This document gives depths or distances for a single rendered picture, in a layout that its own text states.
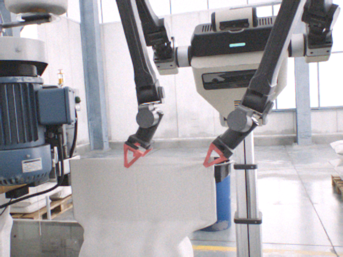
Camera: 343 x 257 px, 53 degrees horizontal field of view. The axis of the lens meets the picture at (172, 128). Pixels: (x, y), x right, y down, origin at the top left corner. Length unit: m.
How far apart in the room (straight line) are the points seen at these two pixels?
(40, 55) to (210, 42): 0.75
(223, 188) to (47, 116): 2.61
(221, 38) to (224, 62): 0.10
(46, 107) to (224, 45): 0.81
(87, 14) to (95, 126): 3.10
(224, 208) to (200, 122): 5.99
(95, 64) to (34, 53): 9.06
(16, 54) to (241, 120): 0.57
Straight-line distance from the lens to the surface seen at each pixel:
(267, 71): 0.97
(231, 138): 1.00
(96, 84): 9.86
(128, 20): 1.03
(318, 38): 1.38
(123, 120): 9.81
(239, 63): 1.37
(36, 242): 1.81
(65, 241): 1.72
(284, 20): 0.95
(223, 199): 3.34
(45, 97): 0.85
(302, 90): 8.63
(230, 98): 1.47
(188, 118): 9.24
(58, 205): 4.34
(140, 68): 1.05
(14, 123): 0.85
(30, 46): 0.85
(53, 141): 0.97
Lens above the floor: 1.25
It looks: 4 degrees down
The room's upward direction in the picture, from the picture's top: 4 degrees counter-clockwise
